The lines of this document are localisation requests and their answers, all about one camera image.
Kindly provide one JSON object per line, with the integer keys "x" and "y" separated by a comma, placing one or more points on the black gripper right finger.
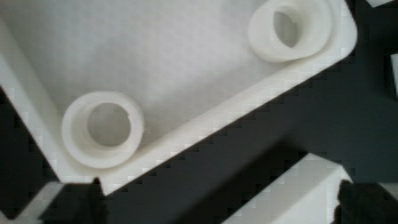
{"x": 369, "y": 203}

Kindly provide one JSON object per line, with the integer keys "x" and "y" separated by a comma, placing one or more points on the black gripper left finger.
{"x": 79, "y": 206}

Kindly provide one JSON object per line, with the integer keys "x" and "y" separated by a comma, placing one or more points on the white desk leg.
{"x": 396, "y": 73}

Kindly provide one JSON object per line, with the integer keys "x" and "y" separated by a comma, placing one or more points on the white desk top panel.
{"x": 161, "y": 49}

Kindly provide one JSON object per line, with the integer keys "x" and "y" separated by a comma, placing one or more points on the white U-shaped obstacle fence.
{"x": 298, "y": 200}

